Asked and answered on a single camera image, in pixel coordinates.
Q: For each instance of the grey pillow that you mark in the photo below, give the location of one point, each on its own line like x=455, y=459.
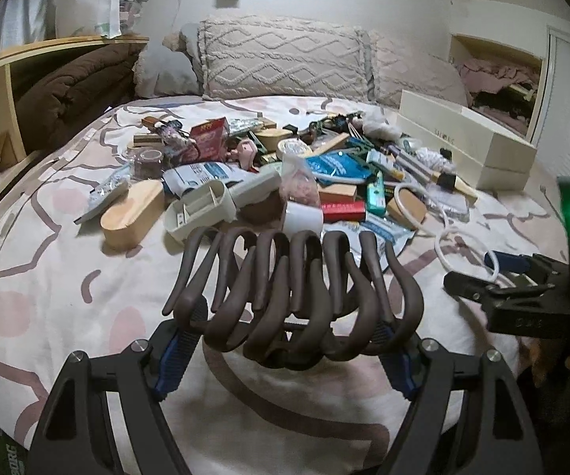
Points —
x=166, y=69

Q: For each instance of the small tan square box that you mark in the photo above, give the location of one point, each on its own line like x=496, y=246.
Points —
x=406, y=210

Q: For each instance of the printed blanket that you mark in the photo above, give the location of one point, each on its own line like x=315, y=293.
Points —
x=67, y=307

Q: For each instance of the small green carton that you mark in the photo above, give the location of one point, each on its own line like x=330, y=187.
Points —
x=376, y=195

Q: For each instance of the floral pouch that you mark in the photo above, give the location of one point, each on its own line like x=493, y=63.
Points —
x=173, y=138

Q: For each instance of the oval wooden box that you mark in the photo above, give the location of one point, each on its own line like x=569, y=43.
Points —
x=131, y=215

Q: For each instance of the white tape roll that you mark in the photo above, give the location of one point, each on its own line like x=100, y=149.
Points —
x=304, y=217

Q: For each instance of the brown comforter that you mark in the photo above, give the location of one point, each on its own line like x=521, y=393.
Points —
x=77, y=94

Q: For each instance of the white comb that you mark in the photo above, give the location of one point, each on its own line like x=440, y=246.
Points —
x=416, y=164

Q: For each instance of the pink clothes pile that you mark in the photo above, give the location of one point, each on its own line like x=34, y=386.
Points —
x=497, y=72

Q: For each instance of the dark clothes pile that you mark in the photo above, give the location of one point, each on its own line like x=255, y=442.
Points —
x=502, y=104

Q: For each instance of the round white tin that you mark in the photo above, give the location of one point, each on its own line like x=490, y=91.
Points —
x=294, y=148

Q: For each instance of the round wooden box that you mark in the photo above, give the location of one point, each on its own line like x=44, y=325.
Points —
x=272, y=139

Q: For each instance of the blue plastic packet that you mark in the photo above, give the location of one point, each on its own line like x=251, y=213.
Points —
x=339, y=167

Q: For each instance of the white plastic case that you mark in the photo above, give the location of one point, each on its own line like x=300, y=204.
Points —
x=257, y=187

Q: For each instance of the red carton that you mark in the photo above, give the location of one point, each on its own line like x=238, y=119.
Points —
x=209, y=138

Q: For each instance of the beige textured pillow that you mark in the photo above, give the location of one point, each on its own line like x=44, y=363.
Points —
x=280, y=59
x=413, y=69

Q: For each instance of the pink pig figurine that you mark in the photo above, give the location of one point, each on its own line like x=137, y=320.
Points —
x=242, y=153

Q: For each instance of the brown hair claw clip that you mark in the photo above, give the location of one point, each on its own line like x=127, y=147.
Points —
x=265, y=302

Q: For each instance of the wooden block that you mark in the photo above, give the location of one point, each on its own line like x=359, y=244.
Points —
x=337, y=192

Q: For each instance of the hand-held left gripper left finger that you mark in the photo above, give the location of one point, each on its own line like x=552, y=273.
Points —
x=173, y=361

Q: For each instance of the clear cup with pink contents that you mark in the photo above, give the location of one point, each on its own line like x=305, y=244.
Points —
x=298, y=180

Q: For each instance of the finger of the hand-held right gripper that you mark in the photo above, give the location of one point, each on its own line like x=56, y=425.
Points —
x=473, y=288
x=505, y=261

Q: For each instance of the white cardboard box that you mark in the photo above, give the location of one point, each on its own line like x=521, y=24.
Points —
x=468, y=143
x=433, y=100

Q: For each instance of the clear plastic packet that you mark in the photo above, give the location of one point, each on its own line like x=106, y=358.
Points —
x=101, y=193

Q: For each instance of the small red box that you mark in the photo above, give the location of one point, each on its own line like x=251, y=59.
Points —
x=342, y=212

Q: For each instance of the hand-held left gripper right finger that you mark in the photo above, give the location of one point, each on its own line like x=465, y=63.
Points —
x=396, y=363

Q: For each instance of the white plastic holder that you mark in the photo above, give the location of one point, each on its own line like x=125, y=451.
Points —
x=200, y=210

